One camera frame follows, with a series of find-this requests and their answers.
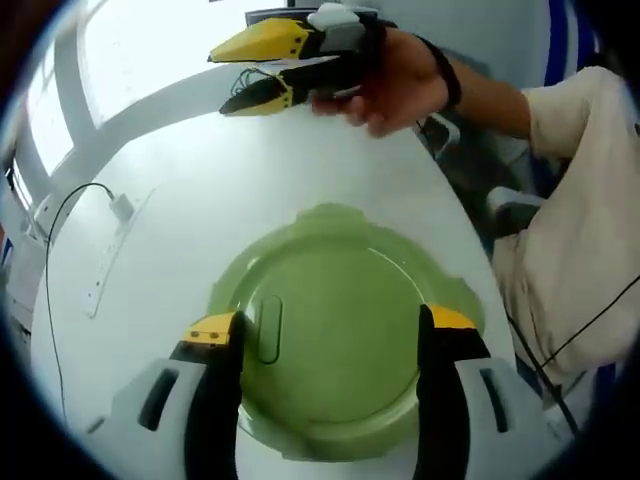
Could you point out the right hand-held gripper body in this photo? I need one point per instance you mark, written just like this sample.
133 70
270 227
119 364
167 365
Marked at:
345 35

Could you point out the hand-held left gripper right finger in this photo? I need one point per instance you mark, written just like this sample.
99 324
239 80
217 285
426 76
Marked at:
460 410

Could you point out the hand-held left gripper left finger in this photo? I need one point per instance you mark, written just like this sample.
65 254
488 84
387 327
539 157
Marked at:
175 410

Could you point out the green container lid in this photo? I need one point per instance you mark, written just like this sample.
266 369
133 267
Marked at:
340 310

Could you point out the white tabletop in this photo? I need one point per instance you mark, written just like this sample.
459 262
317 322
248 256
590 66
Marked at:
200 175

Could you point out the person's right hand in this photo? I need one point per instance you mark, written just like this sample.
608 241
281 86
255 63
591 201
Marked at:
410 80

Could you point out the black wristband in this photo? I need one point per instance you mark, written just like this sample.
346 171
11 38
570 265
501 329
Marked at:
452 80

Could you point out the person's beige clothing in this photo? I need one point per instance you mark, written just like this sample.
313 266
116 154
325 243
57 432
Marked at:
560 280

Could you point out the white plug adapter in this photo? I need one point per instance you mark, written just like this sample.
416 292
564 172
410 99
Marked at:
121 207

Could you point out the grey office chair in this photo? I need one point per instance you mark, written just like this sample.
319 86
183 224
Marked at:
515 200

